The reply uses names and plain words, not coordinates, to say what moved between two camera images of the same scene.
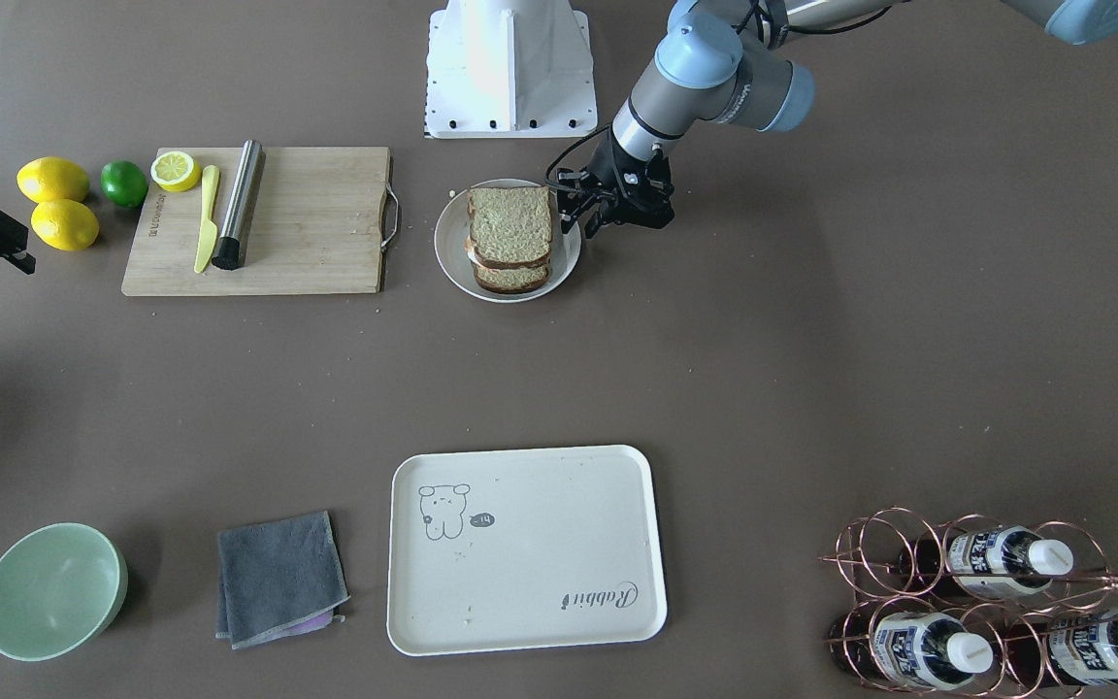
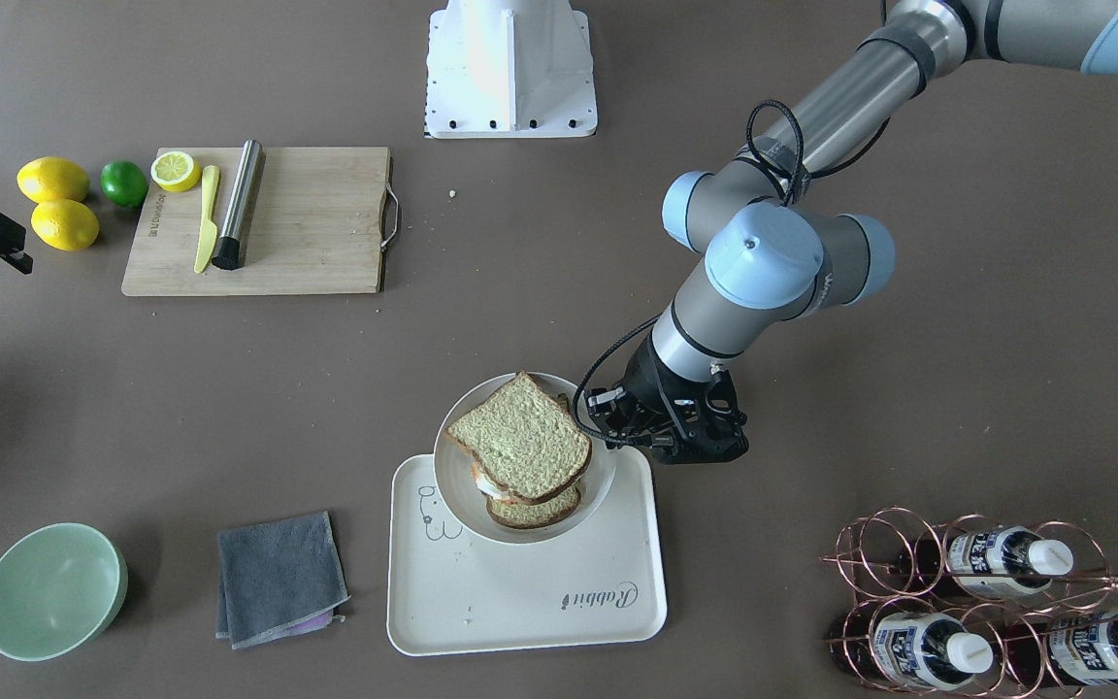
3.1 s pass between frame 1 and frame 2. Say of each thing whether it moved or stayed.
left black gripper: moved
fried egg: moved
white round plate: moved
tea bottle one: stayed
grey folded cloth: stayed
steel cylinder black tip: stayed
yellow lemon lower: stayed
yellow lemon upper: stayed
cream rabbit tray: stayed
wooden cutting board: stayed
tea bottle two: stayed
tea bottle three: stayed
